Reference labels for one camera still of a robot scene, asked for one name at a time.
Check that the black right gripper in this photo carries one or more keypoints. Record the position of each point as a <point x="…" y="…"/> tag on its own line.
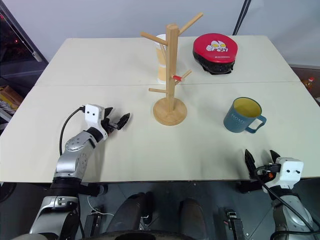
<point x="265" y="173"/>

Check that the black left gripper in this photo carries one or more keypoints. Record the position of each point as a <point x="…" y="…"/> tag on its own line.
<point x="110" y="125"/>

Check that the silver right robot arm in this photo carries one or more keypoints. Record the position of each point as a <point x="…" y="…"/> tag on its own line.
<point x="290" y="212"/>

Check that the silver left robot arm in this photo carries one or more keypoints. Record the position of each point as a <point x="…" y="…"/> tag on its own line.
<point x="75" y="160"/>

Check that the white and orange paper cup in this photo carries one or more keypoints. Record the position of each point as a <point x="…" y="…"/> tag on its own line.
<point x="161" y="72"/>

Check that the wooden mug tree stand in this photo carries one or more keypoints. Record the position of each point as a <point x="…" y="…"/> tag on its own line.
<point x="172" y="62"/>

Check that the black table clamp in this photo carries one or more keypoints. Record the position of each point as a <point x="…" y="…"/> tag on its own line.
<point x="250" y="186"/>
<point x="93" y="190"/>

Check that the blue mug with yellow inside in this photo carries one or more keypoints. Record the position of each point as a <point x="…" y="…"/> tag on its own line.
<point x="236" y="120"/>

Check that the dark rounded shape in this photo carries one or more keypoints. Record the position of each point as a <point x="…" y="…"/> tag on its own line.
<point x="130" y="212"/>
<point x="192" y="215"/>

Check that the yellow cardboard box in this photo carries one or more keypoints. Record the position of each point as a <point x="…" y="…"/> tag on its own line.
<point x="8" y="96"/>

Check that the red and black boxing pad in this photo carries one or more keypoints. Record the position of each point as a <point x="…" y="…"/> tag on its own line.
<point x="215" y="52"/>

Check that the black slanted pole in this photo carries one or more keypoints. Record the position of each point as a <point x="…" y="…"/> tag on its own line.
<point x="240" y="20"/>

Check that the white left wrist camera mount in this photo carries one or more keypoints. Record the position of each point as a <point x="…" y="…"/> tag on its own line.
<point x="92" y="113"/>

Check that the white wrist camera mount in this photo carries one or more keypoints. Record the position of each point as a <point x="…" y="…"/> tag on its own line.
<point x="92" y="113"/>
<point x="291" y="171"/>

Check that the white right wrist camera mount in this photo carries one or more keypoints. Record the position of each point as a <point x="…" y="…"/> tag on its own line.
<point x="291" y="171"/>

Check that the black motor bracket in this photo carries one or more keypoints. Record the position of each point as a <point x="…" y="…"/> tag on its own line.
<point x="235" y="223"/>
<point x="93" y="221"/>

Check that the dark window frame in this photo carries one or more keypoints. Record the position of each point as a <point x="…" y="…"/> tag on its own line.
<point x="23" y="32"/>

